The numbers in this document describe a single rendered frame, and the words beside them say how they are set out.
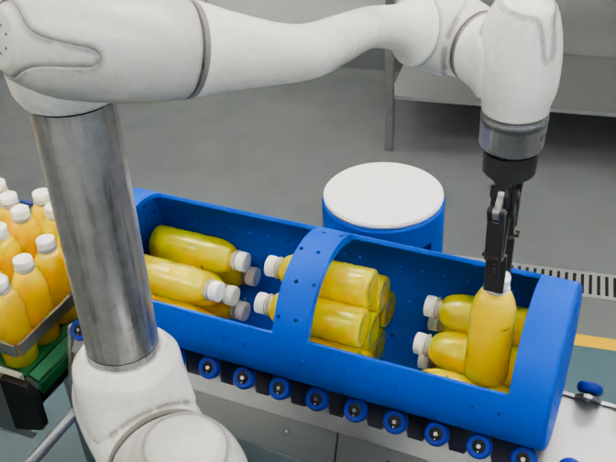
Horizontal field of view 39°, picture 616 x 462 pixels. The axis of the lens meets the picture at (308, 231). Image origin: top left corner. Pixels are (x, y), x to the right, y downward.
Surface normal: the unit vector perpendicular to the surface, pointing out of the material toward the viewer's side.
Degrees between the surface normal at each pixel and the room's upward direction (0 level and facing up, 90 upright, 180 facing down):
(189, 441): 5
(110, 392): 54
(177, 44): 71
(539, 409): 76
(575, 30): 90
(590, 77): 0
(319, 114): 0
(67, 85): 112
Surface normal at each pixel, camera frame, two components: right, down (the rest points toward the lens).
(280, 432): -0.40, 0.23
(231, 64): 0.66, 0.42
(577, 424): -0.04, -0.82
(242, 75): 0.54, 0.71
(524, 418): -0.40, 0.52
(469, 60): -0.91, 0.21
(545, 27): 0.43, 0.22
